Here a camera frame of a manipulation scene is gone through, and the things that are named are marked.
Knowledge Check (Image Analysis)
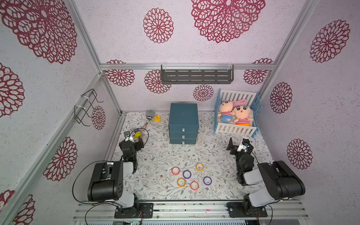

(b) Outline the yellow blue toy rattle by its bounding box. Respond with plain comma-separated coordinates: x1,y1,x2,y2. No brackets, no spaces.
134,123,148,138

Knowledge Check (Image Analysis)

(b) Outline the yellow duck toy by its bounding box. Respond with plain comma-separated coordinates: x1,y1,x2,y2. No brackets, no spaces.
154,115,161,122

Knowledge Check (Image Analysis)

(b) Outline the purple tape roll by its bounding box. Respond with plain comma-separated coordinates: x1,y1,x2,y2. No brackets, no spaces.
203,176,212,186
182,170,192,180

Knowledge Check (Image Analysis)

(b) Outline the grey wall shelf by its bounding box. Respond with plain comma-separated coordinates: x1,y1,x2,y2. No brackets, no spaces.
160,65,234,85

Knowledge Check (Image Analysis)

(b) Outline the red tape roll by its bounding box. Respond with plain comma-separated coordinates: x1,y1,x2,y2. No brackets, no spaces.
171,166,181,176
190,181,199,191

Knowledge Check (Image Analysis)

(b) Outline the red tape roll upper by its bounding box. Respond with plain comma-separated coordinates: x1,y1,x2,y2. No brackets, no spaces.
171,166,181,176

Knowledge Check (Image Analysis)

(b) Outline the white blue toy crib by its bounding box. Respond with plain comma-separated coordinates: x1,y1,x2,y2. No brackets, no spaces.
214,89,262,138

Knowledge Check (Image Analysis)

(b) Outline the grey shark toy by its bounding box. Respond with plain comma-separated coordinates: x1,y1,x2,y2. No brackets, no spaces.
145,109,156,120

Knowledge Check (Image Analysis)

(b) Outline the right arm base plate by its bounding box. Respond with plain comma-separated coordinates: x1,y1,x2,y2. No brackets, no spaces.
226,202,268,218

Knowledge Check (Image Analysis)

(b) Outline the black-haired plush doll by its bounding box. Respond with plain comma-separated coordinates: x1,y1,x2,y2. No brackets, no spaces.
232,99,254,126

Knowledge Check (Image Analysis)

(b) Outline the purple tape roll right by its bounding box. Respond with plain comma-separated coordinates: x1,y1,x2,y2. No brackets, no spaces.
203,176,212,186

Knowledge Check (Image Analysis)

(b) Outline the yellow tape roll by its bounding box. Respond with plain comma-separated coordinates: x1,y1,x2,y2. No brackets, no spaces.
177,178,186,188
196,163,204,172

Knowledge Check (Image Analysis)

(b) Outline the teal three-drawer cabinet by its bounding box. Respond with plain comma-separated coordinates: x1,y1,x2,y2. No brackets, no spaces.
168,103,199,145

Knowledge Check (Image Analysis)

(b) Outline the pink plush doll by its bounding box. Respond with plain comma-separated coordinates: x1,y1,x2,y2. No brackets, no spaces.
217,101,234,123

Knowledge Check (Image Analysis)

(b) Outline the purple tape roll left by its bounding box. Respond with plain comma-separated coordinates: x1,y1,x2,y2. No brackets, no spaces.
182,170,192,180

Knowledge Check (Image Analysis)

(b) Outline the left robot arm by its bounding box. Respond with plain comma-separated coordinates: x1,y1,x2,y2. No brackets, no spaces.
87,138,144,210

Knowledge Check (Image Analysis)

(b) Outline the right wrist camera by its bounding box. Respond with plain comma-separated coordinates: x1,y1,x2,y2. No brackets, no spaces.
237,138,253,153

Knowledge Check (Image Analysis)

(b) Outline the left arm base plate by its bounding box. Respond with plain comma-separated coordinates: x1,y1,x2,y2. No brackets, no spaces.
114,203,154,219

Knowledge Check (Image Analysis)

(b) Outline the red tape roll lower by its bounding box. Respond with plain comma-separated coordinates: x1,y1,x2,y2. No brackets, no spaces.
190,181,199,191

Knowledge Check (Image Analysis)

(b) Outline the black wire wall rack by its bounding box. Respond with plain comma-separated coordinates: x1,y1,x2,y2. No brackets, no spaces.
73,89,103,127

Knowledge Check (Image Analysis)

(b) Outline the aluminium rail frame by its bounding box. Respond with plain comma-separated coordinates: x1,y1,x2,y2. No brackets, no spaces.
70,200,311,225

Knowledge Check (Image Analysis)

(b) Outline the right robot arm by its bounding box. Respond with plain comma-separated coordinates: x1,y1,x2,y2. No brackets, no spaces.
226,138,306,210

